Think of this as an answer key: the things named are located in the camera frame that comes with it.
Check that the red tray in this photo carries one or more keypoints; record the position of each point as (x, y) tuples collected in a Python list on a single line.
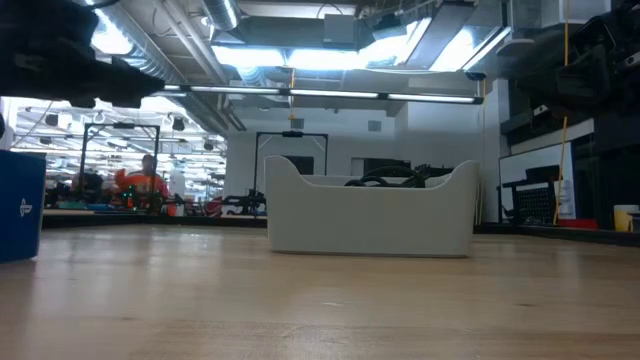
[(577, 224)]

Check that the whiteboard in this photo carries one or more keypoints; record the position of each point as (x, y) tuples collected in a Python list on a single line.
[(525, 160)]

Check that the long ceiling light bar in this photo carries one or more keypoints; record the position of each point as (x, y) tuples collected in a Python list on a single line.
[(325, 93)]

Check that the black pegboard cart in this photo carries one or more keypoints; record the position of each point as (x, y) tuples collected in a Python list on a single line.
[(537, 202)]

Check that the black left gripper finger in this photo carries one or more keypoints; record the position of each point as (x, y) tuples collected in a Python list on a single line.
[(125, 82)]

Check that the blue DualShock 4 box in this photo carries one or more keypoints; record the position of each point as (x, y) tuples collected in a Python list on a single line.
[(20, 210)]

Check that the person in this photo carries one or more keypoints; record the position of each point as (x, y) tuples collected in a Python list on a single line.
[(145, 182)]

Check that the black rig frame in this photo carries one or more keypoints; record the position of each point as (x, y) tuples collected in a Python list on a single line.
[(292, 134), (120, 125)]

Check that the silver ventilation duct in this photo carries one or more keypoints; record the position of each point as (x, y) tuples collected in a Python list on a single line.
[(150, 65), (222, 12)]

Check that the grey plastic bin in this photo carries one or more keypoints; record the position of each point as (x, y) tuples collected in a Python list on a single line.
[(370, 220)]

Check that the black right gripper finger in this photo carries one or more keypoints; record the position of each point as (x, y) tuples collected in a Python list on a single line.
[(585, 77), (537, 75)]

